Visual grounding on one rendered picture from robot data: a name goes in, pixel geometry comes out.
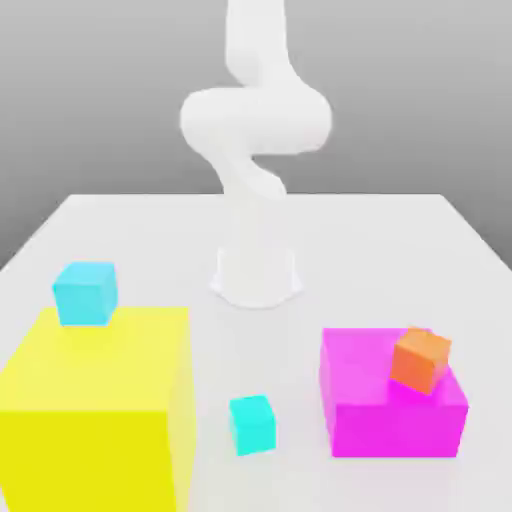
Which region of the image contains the small turquoise cube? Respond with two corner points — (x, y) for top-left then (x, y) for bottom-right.
(228, 394), (278, 458)

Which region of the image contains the small light blue cube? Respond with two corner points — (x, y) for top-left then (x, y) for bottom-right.
(51, 261), (120, 328)

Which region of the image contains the small orange cube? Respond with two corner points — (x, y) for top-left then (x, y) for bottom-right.
(389, 326), (453, 397)

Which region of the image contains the large magenta box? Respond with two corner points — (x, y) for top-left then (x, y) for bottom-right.
(318, 327), (470, 459)

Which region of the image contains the large yellow box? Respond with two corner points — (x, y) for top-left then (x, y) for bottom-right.
(0, 306), (197, 512)

